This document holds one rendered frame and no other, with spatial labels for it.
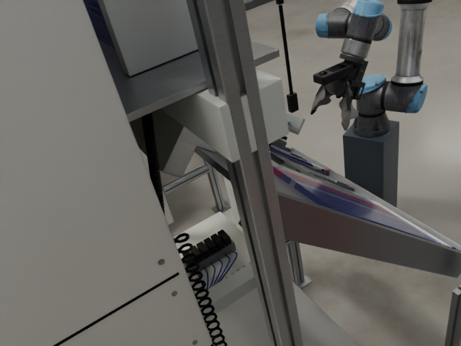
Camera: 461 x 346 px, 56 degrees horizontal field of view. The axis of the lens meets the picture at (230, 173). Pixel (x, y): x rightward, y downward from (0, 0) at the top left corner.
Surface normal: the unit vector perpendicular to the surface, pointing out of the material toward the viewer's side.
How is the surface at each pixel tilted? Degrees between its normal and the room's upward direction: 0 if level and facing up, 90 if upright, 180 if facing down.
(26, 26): 90
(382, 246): 90
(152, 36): 90
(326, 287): 0
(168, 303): 90
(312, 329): 0
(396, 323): 0
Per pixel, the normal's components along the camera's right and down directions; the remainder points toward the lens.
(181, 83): -0.19, -0.80
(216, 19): 0.51, 0.41
